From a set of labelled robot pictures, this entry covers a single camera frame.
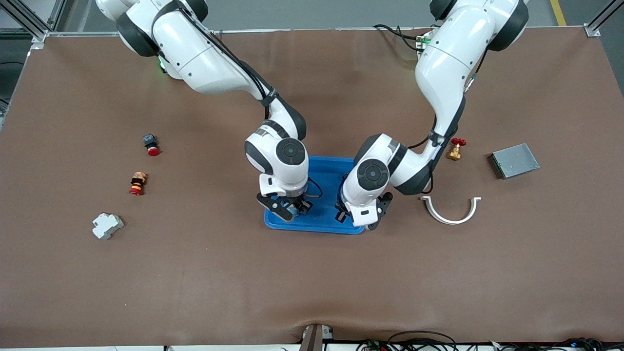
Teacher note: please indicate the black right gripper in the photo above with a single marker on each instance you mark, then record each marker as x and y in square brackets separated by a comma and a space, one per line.
[303, 205]

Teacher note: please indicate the blue dome call bell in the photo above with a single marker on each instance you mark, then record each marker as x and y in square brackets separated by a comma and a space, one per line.
[294, 210]

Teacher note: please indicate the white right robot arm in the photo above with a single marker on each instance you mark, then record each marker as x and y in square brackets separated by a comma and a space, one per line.
[204, 63]

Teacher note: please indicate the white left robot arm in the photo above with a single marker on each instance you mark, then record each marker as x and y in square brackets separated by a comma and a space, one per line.
[453, 58]

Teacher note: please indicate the blue plastic tray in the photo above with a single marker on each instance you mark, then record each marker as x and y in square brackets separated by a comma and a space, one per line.
[326, 170]

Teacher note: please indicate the white semicircular pipe clamp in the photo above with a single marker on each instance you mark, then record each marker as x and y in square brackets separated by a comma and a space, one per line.
[451, 222]

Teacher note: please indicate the silver metal power supply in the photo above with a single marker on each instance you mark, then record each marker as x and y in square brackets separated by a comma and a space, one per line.
[516, 161]

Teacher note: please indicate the red push button grey base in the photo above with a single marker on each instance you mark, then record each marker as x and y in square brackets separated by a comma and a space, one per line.
[152, 146]

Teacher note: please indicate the red yellow emergency stop button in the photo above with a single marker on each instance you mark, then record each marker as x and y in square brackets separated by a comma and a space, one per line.
[138, 184]

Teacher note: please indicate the white circuit breaker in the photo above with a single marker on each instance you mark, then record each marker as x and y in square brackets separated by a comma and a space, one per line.
[107, 226]

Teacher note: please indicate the brown table edge post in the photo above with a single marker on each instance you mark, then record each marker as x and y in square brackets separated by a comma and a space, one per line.
[312, 339]

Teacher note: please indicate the aluminium frame beam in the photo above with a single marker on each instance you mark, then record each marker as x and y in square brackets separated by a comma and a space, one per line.
[603, 17]
[56, 12]
[27, 17]

